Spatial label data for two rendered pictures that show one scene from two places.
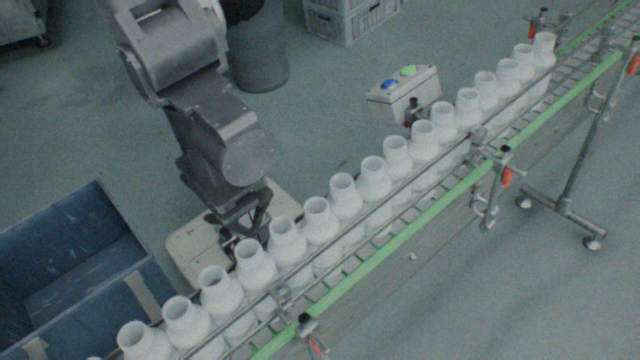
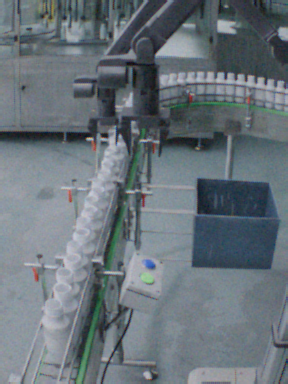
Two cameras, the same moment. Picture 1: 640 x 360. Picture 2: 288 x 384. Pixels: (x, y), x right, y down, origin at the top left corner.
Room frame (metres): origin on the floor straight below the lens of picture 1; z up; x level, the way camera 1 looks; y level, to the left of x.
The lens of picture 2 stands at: (1.38, -1.05, 1.83)
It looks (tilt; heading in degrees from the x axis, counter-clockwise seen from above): 26 degrees down; 127
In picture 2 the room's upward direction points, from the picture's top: 1 degrees clockwise
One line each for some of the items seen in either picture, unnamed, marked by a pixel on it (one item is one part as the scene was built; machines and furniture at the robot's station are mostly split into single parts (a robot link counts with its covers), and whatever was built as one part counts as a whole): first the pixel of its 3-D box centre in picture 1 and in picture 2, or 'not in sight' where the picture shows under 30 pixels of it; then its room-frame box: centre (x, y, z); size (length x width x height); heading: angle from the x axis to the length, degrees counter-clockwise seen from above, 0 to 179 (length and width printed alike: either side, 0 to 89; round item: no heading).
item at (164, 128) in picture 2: not in sight; (153, 135); (0.76, -0.19, 1.44); 0.07 x 0.07 x 0.09; 32
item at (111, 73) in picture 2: not in sight; (126, 61); (0.71, -0.22, 1.60); 0.12 x 0.09 x 0.12; 33
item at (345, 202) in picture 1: (345, 214); (98, 215); (0.47, -0.04, 1.08); 0.06 x 0.06 x 0.17
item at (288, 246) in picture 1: (290, 256); (104, 196); (0.41, 0.06, 1.08); 0.06 x 0.06 x 0.17
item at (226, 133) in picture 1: (210, 101); (93, 79); (0.34, 0.08, 1.44); 0.12 x 0.09 x 0.12; 33
